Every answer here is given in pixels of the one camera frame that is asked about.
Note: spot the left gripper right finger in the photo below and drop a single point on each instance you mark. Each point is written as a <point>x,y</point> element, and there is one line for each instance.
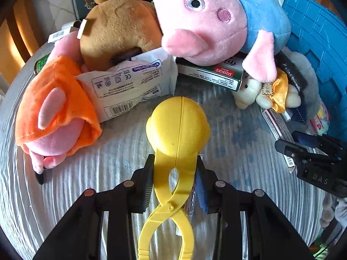
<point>270,235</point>

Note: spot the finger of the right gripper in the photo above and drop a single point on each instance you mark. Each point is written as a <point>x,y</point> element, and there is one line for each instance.
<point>301,154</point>
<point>311,139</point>

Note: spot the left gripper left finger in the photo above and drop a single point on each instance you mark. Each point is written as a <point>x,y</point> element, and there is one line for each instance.
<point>78,235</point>

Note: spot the yellow snowball clamp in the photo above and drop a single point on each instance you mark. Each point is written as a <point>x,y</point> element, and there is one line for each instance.
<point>177,130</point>

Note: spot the grey striped table cloth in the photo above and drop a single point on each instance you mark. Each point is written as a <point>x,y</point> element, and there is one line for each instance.
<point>240,151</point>

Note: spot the white bear plush yellow bow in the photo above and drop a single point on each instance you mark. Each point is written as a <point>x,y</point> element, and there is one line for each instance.
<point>277,95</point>

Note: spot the blue plastic storage crate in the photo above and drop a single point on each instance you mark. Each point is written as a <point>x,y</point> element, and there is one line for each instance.
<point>320,35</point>

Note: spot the green white medicine box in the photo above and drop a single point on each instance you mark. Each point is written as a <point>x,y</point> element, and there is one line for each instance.
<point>227,74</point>

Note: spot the pig plush orange dress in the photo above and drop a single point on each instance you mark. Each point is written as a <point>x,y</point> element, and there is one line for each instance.
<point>56,117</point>

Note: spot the pig plush blue shirt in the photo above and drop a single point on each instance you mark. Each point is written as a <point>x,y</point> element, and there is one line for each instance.
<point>207,32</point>

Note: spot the white wet wipes pack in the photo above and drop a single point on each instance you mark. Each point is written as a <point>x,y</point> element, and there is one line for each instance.
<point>145,77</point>

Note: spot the brown plush toy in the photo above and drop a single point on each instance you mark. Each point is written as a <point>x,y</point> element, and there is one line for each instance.
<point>117,30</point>

